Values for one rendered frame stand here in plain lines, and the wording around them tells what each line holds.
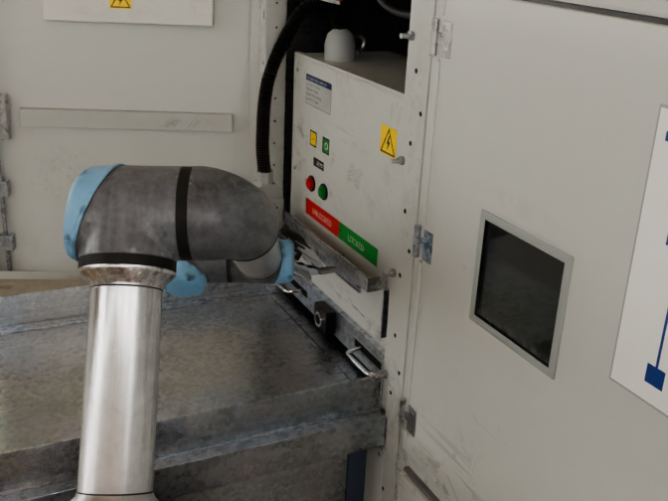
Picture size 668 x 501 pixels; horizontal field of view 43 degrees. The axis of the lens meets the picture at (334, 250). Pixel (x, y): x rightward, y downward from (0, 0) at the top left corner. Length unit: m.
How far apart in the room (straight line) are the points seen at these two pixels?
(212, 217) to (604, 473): 0.54
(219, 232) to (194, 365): 0.69
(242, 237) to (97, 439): 0.28
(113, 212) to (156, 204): 0.05
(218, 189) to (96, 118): 0.97
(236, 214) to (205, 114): 0.92
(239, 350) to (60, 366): 0.34
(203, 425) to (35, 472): 0.26
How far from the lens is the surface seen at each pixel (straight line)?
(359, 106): 1.55
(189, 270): 1.39
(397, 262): 1.39
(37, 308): 1.85
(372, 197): 1.53
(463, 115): 1.15
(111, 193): 1.02
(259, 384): 1.59
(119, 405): 1.00
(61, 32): 1.95
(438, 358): 1.28
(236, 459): 1.42
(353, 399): 1.50
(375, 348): 1.57
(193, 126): 1.92
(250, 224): 1.02
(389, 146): 1.46
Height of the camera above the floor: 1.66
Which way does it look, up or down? 21 degrees down
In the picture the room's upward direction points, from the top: 3 degrees clockwise
